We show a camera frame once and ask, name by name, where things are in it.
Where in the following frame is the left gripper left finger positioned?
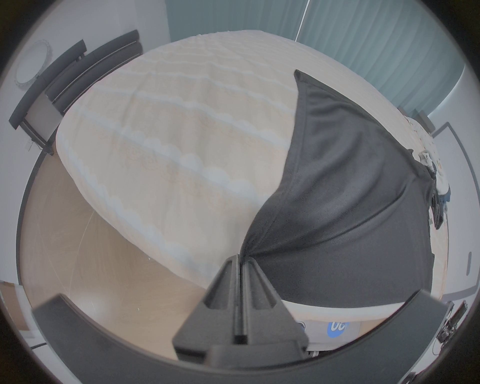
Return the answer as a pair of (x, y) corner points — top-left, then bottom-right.
(172, 254), (241, 358)

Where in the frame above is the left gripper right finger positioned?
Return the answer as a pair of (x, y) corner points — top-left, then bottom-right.
(240, 260), (311, 356)

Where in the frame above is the black T-shirt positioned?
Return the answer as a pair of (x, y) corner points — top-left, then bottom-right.
(240, 69), (438, 310)

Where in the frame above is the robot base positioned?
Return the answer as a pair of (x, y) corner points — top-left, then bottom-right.
(296, 318), (365, 354)

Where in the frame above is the pile of clothes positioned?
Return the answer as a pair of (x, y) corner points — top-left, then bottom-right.
(419, 150), (451, 203)

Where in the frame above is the bed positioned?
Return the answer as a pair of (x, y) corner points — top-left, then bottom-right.
(55, 29), (480, 325)

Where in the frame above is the black satin garment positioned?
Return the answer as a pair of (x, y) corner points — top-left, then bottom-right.
(429, 185), (447, 230)

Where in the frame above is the white printed pillow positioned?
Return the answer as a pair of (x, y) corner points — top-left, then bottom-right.
(407, 116), (445, 177)

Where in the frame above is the grey bedside table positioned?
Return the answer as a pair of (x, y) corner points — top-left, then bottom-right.
(397, 107), (436, 131)

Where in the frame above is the blue-green curtain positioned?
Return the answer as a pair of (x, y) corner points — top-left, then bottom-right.
(165, 0), (310, 43)
(296, 0), (466, 118)

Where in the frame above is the round white mirror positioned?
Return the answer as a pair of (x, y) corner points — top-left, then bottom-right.
(15, 40), (52, 90)

